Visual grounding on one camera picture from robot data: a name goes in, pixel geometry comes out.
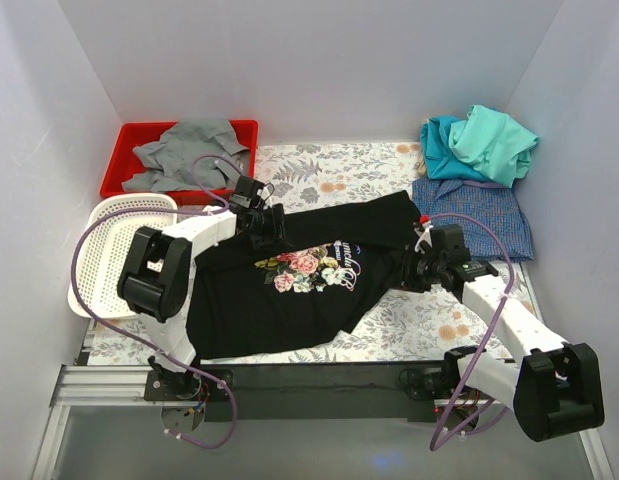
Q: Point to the red plastic bin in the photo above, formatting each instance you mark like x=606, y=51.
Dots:
x=124, y=164

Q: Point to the dark teal shirt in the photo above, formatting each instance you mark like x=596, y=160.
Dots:
x=440, y=162

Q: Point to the blue patterned folded shirt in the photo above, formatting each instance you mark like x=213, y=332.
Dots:
x=493, y=223

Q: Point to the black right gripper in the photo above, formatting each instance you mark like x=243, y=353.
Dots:
x=411, y=275

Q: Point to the white perforated plastic basket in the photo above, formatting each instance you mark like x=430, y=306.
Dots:
x=103, y=254

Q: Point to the aluminium rail frame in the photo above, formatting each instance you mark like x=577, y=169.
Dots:
x=88, y=386

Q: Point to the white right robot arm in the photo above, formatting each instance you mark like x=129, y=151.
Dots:
x=552, y=386

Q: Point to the grey shirt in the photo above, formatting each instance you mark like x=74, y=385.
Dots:
x=192, y=154

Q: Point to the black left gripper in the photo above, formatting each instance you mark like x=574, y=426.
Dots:
x=277, y=223

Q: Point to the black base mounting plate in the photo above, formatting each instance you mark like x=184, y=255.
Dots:
x=410, y=390

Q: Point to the black floral print t-shirt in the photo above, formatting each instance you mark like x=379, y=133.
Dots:
x=334, y=265

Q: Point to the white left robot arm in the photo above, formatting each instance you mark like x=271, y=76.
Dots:
x=154, y=280

